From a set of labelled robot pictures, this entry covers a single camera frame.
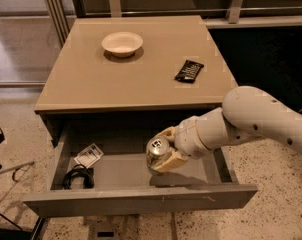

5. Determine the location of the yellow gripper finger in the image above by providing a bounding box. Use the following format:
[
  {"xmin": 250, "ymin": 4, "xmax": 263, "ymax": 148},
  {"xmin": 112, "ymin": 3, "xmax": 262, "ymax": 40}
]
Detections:
[
  {"xmin": 157, "ymin": 126, "xmax": 176, "ymax": 143},
  {"xmin": 152, "ymin": 150, "xmax": 188, "ymax": 173}
]

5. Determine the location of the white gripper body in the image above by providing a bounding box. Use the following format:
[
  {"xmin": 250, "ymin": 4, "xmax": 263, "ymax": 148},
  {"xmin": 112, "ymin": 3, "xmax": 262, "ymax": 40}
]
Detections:
[{"xmin": 174, "ymin": 116, "xmax": 211, "ymax": 159}]

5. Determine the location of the green and white 7up can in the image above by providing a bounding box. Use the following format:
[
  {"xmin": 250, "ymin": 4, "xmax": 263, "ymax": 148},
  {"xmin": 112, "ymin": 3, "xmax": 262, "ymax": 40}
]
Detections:
[{"xmin": 146, "ymin": 136, "xmax": 171, "ymax": 175}]

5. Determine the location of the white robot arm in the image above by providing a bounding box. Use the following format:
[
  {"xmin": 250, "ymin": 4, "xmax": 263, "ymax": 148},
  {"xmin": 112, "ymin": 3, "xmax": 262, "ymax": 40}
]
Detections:
[{"xmin": 146, "ymin": 86, "xmax": 302, "ymax": 174}]

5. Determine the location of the open grey top drawer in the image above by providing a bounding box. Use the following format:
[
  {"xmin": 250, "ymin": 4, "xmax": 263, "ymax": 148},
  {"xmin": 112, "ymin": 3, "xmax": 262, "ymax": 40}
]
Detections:
[{"xmin": 23, "ymin": 123, "xmax": 257, "ymax": 217}]

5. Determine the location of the grey cabinet with tan top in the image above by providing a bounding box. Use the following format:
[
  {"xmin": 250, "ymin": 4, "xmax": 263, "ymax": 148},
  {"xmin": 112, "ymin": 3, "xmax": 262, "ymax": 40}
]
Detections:
[{"xmin": 35, "ymin": 16, "xmax": 237, "ymax": 140}]

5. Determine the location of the black snack bar wrapper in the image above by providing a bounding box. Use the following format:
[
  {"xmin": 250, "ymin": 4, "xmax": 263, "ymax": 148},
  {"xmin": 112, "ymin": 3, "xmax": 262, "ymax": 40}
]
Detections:
[{"xmin": 175, "ymin": 60, "xmax": 204, "ymax": 83}]

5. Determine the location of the white tag in plastic bag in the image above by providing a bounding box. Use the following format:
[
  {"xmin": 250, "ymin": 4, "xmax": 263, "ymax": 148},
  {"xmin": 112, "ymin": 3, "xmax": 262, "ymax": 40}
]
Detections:
[{"xmin": 74, "ymin": 143, "xmax": 104, "ymax": 168}]

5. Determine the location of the white paper bowl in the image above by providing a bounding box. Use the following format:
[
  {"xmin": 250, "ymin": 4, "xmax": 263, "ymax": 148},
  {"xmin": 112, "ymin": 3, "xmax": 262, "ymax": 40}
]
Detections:
[{"xmin": 102, "ymin": 32, "xmax": 143, "ymax": 58}]

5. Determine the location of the black coiled cable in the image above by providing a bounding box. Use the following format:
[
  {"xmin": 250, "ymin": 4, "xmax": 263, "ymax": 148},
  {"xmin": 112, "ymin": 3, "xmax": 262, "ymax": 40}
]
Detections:
[{"xmin": 61, "ymin": 164, "xmax": 95, "ymax": 191}]

